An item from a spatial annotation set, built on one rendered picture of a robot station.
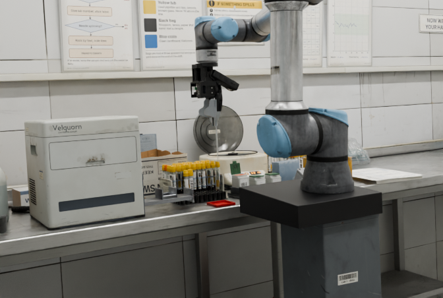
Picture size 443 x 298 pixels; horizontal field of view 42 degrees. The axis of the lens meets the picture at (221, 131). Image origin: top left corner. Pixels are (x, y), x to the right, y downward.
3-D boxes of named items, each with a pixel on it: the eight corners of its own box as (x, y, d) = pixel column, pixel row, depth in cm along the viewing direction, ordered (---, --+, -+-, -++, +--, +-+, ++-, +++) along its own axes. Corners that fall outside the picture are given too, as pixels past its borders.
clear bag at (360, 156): (335, 167, 267) (333, 137, 266) (322, 163, 284) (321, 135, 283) (376, 163, 270) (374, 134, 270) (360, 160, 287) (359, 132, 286)
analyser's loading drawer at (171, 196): (132, 210, 170) (131, 193, 170) (124, 208, 176) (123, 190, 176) (194, 202, 180) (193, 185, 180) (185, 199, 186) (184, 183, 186)
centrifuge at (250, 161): (220, 191, 212) (218, 157, 211) (196, 182, 239) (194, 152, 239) (279, 184, 220) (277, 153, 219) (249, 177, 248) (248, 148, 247)
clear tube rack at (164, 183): (171, 201, 196) (171, 180, 195) (160, 198, 204) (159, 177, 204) (224, 194, 206) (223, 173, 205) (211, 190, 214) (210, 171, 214)
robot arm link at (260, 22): (351, -52, 156) (258, 19, 199) (318, -55, 151) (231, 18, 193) (359, -11, 155) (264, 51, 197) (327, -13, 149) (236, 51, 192)
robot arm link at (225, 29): (248, 15, 184) (231, 20, 194) (217, 14, 179) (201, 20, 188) (249, 40, 185) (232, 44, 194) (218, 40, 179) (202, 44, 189)
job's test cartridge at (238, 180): (239, 194, 194) (238, 175, 194) (232, 192, 198) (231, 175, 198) (249, 192, 196) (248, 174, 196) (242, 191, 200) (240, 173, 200)
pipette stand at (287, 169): (283, 190, 206) (281, 163, 206) (269, 188, 212) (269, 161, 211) (303, 187, 212) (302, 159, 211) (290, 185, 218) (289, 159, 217)
